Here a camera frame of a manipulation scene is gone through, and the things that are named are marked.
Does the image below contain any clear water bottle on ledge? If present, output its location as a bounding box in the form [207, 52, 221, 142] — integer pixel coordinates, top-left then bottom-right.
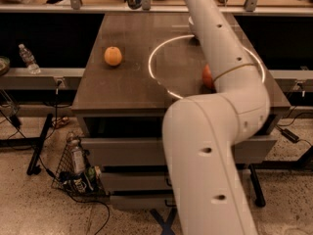
[19, 44, 41, 74]

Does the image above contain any black table leg left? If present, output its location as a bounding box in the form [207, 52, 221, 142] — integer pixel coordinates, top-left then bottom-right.
[26, 114, 53, 175]

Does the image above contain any wire basket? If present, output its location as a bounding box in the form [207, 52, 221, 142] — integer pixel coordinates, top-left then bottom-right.
[52, 146, 105, 197]

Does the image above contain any white bowl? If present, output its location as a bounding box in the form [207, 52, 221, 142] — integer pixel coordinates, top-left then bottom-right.
[189, 17, 196, 35]

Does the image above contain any middle drawer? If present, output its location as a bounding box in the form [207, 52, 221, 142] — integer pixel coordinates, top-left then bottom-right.
[100, 168, 252, 192]

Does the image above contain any bottom drawer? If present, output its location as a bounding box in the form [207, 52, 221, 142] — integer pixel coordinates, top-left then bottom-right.
[110, 194, 176, 210]

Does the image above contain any orange fruit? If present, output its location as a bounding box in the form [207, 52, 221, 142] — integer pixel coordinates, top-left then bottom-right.
[104, 46, 122, 67]

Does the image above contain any red apple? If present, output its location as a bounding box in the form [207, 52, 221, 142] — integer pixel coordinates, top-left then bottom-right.
[201, 65, 215, 89]

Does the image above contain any black table leg right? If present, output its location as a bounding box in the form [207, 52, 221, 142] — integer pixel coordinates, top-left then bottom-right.
[248, 164, 266, 208]

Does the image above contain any top drawer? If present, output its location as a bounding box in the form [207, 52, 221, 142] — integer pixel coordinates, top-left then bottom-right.
[81, 135, 277, 166]

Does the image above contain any black power adapter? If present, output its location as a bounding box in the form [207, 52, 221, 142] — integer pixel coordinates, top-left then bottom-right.
[281, 129, 299, 143]

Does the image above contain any plastic bottle in basket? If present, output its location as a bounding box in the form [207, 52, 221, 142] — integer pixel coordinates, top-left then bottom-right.
[67, 131, 85, 174]

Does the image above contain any drawer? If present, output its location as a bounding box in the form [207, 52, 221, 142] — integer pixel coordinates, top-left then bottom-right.
[110, 194, 176, 210]
[100, 168, 252, 192]
[81, 135, 277, 166]

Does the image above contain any wall power outlet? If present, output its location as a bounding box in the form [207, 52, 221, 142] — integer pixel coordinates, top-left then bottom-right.
[55, 77, 67, 89]

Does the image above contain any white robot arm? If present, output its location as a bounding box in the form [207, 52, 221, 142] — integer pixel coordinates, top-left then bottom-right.
[162, 0, 270, 235]

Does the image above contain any grey drawer cabinet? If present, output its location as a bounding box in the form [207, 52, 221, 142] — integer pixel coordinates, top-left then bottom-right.
[73, 13, 286, 200]

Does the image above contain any black table leg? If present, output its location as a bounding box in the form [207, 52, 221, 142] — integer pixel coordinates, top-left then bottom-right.
[248, 164, 266, 208]
[26, 114, 53, 175]

